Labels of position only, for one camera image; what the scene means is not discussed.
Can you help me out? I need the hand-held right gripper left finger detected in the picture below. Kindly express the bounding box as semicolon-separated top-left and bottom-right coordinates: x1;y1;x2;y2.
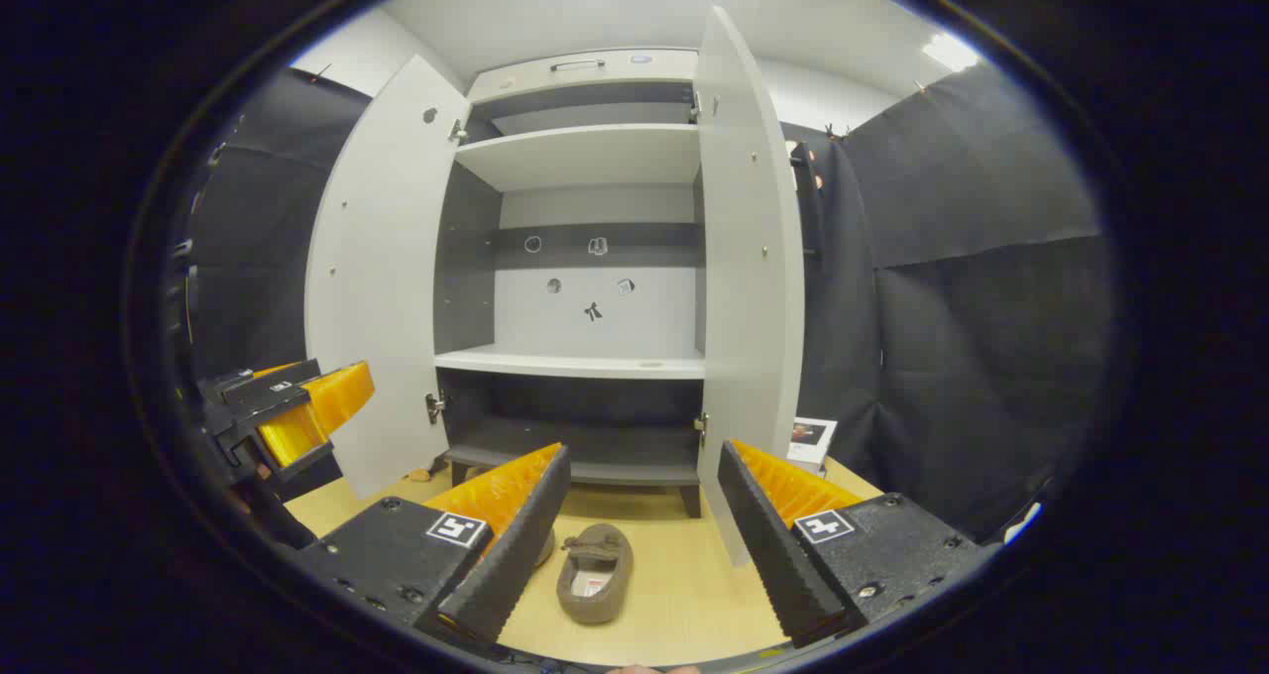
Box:
295;443;573;647

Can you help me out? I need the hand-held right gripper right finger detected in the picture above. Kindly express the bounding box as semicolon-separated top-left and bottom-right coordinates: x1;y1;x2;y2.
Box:
718;441;997;648

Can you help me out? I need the white and grey shoe cabinet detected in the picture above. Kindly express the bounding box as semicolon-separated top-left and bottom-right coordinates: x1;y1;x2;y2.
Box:
433;48;707;518

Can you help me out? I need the white shoe cabinet door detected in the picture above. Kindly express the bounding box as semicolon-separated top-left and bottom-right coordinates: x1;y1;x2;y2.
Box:
305;55;472;502
692;5;806;568

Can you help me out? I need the white picture box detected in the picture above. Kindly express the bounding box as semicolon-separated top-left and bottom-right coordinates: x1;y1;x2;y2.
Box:
788;416;839;463

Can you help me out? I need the black backdrop cloth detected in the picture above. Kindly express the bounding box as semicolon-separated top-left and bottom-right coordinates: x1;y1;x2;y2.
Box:
188;59;1116;546

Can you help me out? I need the ceiling light panel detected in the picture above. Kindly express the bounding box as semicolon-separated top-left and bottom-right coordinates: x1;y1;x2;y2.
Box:
922;32;982;72

